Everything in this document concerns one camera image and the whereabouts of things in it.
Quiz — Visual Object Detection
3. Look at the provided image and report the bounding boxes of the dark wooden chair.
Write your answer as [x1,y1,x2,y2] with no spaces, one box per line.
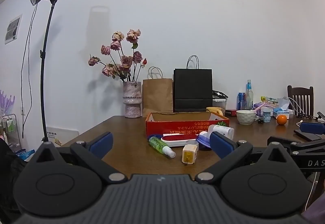
[287,85,314,116]

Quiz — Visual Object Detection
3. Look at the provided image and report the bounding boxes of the tissue pack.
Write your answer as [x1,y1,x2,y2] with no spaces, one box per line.
[273,108,290,119]

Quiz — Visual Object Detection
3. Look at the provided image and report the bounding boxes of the red cardboard box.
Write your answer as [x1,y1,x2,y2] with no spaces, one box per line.
[145,112,230,136]

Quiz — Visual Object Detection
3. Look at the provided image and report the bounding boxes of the wire storage rack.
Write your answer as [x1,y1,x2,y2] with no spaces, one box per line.
[1,114,22,153]

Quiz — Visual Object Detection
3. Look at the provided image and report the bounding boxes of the white floor box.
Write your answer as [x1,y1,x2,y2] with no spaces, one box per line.
[46,127,79,147]

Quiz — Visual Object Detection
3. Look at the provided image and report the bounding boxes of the small red box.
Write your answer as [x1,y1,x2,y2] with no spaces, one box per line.
[225,110,237,117]

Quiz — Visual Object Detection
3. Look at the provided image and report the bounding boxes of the clear food container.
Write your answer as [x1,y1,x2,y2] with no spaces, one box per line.
[212,90,228,110]

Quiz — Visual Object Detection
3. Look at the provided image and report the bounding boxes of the beige cube container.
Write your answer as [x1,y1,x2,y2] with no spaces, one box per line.
[182,144,198,164]

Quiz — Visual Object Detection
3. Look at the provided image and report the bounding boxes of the black paper bag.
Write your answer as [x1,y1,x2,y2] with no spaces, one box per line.
[173,55,213,112]

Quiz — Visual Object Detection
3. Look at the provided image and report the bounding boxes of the clear glass bottle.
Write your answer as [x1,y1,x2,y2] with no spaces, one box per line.
[245,79,253,110]

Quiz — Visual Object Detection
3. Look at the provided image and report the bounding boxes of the pink ceramic vase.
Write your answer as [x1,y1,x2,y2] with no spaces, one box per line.
[122,82,142,118]

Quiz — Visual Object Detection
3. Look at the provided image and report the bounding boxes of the yellow mug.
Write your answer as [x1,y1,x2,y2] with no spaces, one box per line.
[206,106,224,116]

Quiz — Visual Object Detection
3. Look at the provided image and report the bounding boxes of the orange fruit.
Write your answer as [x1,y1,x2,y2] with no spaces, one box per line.
[276,115,288,126]

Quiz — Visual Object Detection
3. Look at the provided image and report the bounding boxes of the dark blue ridged cap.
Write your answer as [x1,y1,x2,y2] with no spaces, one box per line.
[147,134,163,140]

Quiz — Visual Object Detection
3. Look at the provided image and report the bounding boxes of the dried pink roses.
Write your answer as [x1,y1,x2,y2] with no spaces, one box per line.
[88,29,147,82]

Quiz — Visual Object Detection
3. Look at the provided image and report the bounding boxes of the small yogurt cup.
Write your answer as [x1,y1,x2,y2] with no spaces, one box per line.
[263,110,273,123]

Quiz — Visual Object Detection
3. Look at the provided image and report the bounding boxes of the brown paper bag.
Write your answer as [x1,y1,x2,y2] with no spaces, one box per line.
[142,66,173,117]

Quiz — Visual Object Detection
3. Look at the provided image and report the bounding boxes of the green spray bottle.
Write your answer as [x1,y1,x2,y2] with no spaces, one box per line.
[148,137,176,159]

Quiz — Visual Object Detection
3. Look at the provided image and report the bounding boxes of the blue soda can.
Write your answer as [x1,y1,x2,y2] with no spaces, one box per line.
[236,92,246,110]

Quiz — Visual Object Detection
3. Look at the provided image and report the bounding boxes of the white plastic pill bottle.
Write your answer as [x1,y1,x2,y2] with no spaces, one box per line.
[208,124,235,140]

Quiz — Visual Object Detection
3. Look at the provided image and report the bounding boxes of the wall poster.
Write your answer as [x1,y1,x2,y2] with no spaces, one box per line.
[4,14,23,45]

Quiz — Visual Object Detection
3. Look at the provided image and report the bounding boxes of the white charging cable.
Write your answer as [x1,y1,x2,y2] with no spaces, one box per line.
[283,96,309,126]

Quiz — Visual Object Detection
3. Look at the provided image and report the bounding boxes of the red white lint brush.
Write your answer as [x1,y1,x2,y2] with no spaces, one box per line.
[161,134,199,148]

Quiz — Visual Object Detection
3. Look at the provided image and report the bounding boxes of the white ceramic bowl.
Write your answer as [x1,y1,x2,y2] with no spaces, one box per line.
[236,110,256,125]

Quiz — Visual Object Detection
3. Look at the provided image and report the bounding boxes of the blue white jar lid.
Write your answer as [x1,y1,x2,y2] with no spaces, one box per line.
[196,131,211,149]

